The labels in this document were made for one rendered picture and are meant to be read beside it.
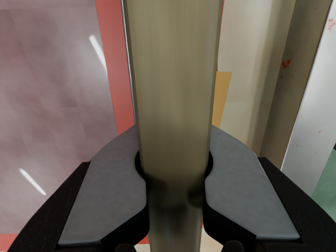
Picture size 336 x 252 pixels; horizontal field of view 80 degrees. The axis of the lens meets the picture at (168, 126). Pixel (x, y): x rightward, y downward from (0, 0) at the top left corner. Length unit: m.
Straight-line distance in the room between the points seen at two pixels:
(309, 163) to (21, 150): 0.26
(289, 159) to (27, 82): 0.22
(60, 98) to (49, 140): 0.05
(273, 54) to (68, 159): 0.21
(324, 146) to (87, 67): 0.20
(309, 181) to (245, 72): 0.11
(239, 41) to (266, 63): 0.03
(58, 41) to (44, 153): 0.11
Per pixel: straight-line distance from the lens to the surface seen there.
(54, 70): 0.19
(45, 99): 0.20
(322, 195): 2.09
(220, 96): 0.18
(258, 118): 0.20
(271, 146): 0.21
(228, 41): 0.17
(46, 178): 0.26
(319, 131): 0.19
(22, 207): 0.30
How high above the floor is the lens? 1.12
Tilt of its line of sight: 61 degrees down
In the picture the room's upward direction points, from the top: 177 degrees clockwise
